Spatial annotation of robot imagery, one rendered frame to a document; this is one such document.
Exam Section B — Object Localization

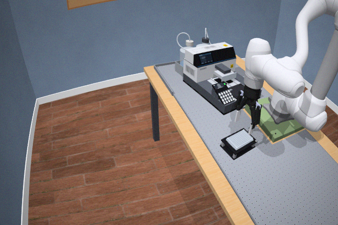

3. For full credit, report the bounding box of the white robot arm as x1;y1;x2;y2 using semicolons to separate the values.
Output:
244;0;338;132

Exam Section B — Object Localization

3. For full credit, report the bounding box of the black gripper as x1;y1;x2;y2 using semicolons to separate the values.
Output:
234;85;262;135

